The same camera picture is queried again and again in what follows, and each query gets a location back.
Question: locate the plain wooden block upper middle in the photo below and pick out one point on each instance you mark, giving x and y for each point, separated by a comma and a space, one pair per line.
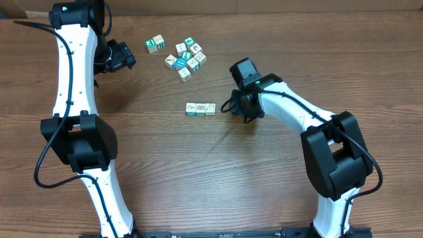
180, 48

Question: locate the wooden block brown picture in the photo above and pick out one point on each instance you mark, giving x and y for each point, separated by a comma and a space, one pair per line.
201, 58

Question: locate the wooden block blue edge lowest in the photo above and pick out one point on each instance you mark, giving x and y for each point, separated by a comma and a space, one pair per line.
190, 109

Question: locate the wooden block green edge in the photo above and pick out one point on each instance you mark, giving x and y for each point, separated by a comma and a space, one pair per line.
200, 109

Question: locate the green letter wooden block centre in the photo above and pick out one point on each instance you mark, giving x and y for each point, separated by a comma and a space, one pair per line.
186, 55

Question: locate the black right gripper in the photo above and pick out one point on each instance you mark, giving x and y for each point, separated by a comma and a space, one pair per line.
236, 107

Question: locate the wooden block pencil picture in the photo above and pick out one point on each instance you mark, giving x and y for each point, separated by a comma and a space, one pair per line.
170, 61

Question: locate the brown cardboard backdrop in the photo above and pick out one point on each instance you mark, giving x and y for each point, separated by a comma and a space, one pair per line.
222, 7

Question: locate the plain wooden block lower middle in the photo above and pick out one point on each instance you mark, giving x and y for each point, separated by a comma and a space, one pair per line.
184, 74

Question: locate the plain wooden block centre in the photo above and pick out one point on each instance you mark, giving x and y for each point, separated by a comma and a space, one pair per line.
192, 64

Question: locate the blue-top wooden block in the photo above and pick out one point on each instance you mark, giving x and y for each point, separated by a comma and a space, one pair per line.
180, 63

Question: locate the plain wooden block green side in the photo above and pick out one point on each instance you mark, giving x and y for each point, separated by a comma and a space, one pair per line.
159, 41

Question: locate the wooden block animal picture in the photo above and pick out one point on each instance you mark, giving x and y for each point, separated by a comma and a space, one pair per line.
195, 48

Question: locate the green-top wooden block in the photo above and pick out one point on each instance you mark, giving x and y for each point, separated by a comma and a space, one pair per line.
151, 45
210, 109
189, 41

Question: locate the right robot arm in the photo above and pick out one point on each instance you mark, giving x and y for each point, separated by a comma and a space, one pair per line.
336, 158

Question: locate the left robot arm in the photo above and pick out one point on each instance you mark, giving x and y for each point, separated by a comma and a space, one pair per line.
75, 132

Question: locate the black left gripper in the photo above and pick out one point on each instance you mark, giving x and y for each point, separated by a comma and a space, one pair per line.
123, 57

